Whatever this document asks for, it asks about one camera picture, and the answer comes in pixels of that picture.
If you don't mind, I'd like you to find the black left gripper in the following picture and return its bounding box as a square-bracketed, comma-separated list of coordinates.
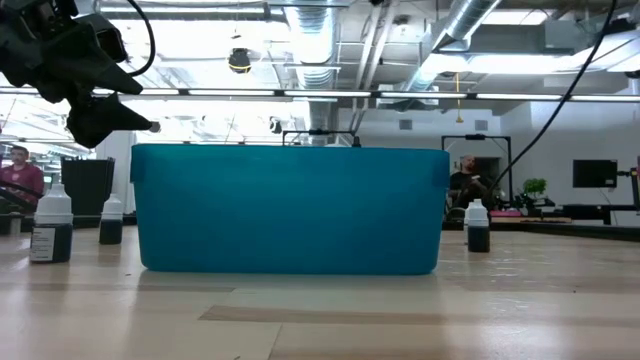
[0, 0, 155, 150]

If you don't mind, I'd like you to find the white column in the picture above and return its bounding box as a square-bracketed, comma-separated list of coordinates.
[94, 130, 137, 216]

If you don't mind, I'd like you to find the black box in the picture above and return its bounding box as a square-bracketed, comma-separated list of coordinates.
[60, 156, 116, 217]

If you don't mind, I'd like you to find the person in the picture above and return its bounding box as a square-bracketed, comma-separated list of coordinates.
[448, 153, 494, 211]
[0, 144, 46, 216]

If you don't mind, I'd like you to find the round black hanging fixture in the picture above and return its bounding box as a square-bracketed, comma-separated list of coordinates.
[227, 47, 253, 75]

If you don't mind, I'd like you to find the blue plastic bin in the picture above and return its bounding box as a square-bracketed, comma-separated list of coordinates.
[129, 143, 451, 276]

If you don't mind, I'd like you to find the long ceiling light strip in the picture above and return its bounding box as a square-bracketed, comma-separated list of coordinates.
[0, 87, 640, 102]

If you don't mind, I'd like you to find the green potted plant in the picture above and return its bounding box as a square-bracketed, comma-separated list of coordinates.
[522, 177, 549, 197]

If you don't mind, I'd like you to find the black background bench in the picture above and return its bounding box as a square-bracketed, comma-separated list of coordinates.
[522, 192, 640, 226]

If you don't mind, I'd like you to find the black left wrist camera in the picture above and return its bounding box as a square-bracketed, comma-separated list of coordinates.
[74, 12, 130, 65]

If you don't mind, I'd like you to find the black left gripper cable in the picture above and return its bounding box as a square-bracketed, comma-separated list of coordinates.
[124, 0, 157, 77]

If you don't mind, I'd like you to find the silver ventilation duct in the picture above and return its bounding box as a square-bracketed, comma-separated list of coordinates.
[399, 0, 504, 94]
[282, 0, 341, 145]

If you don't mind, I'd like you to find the yellow hanging cord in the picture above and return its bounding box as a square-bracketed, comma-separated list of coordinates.
[453, 72, 464, 125]

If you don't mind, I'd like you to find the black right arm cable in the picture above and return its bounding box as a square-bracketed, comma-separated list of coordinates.
[485, 0, 619, 197]

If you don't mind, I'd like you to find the black wall monitor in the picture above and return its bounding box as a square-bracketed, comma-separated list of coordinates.
[572, 159, 619, 189]

